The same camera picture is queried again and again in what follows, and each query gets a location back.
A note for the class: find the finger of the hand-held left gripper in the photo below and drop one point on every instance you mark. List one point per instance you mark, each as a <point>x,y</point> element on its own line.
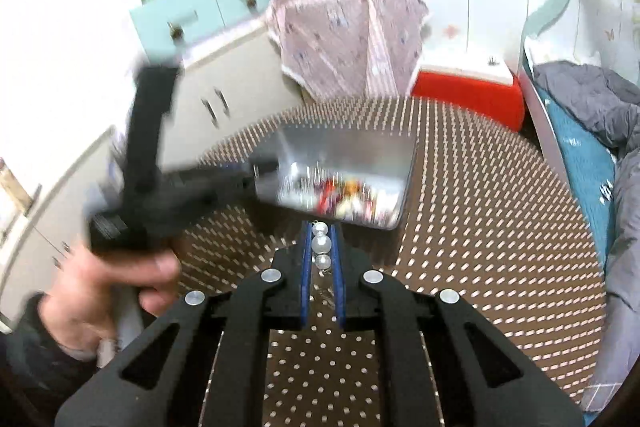
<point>250,169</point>
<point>230,192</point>

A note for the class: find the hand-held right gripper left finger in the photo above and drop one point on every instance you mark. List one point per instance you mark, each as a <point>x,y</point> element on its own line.
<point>303,279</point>

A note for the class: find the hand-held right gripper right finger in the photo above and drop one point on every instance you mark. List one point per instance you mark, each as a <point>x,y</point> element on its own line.
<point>340,279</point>

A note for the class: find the heap of mixed jewelry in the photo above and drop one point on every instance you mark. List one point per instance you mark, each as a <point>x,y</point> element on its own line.
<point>340,197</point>

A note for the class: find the grey metal tin box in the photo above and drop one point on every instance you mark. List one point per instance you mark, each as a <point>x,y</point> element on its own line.
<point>350,147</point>

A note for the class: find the person's left forearm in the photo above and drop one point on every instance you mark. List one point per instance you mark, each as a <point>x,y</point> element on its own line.
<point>40,372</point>

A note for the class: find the person's left hand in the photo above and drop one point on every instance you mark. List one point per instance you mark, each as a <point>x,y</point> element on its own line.
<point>100,292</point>

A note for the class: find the beige low cabinet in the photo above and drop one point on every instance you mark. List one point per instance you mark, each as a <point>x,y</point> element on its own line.
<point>225,72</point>

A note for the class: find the brown polka dot tablecloth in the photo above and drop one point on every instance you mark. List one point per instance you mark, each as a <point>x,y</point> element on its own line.
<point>450,257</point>

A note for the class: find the pine cone drawer knob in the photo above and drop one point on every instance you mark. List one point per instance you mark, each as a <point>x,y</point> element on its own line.
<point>175,32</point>
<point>248,1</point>

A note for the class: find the pink patterned cover cloth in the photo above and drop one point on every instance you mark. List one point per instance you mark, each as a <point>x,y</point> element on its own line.
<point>340,37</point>

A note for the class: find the teal drawer unit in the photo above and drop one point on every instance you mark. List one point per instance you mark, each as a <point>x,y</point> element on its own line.
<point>200,9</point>

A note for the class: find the red storage bench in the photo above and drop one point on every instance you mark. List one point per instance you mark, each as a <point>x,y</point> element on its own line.
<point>470,99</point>

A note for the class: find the faint pink butterfly sticker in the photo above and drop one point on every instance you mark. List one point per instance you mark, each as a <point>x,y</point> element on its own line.
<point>451,31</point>

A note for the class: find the teal printed bedsheet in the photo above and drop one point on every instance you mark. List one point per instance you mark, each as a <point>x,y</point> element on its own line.
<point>585,167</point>

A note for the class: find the grey duvet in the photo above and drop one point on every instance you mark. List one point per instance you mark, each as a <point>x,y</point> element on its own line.
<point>625,232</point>

